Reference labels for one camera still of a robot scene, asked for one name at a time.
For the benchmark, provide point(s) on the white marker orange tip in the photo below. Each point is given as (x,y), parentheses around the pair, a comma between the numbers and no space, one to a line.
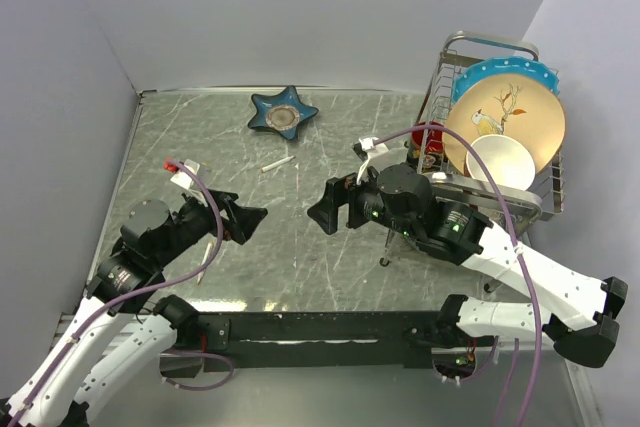
(277,164)

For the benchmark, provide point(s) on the blue star-shaped dish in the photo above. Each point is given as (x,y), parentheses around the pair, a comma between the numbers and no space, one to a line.
(282,113)

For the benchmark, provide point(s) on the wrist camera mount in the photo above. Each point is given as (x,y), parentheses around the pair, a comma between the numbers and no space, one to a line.
(372,155)
(185,182)

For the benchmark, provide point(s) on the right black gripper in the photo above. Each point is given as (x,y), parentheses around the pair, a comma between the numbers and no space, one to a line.
(338,192)

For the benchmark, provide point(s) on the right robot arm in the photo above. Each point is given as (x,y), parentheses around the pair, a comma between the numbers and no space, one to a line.
(574,313)

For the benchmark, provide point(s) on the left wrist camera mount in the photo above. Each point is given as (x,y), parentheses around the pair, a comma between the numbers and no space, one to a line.
(185,182)

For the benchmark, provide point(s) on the blue dotted plate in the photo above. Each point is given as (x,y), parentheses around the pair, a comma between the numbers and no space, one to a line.
(477,72)

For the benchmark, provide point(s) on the metal dish rack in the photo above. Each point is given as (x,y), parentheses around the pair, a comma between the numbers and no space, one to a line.
(463,175)

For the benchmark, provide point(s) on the red cup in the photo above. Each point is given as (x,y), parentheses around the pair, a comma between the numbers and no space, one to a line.
(428,143)

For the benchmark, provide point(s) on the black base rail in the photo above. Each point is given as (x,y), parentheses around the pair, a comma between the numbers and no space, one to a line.
(252,340)

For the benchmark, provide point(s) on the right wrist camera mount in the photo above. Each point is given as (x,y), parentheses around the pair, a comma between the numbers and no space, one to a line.
(372,155)

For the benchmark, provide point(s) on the white bowl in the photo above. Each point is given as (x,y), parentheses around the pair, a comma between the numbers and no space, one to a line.
(508,161)

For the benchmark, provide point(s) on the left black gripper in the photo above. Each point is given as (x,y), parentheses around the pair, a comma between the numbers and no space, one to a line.
(243,223)

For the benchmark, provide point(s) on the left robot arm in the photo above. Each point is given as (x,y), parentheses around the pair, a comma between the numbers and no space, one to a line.
(77,373)

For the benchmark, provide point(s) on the white marker yellow tip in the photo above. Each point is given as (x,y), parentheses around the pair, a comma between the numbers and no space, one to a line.
(205,261)

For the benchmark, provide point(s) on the tan bird plate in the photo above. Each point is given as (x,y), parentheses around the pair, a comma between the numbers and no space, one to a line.
(515,106)

